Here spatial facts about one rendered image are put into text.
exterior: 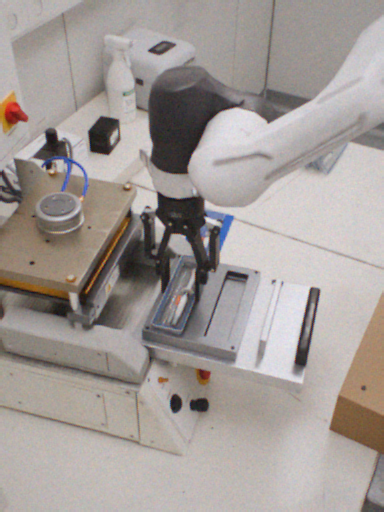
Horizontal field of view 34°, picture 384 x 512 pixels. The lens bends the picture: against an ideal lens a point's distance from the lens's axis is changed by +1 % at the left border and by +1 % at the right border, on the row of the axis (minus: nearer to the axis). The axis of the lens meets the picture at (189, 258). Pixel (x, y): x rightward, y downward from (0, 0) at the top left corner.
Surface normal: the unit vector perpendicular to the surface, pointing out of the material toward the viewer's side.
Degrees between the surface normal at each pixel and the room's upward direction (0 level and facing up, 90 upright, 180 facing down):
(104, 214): 0
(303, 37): 90
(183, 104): 82
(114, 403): 90
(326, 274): 0
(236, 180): 76
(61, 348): 90
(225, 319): 0
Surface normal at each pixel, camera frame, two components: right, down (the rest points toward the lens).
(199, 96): 0.43, 0.48
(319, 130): -0.06, 0.63
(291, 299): 0.00, -0.73
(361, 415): -0.47, 0.60
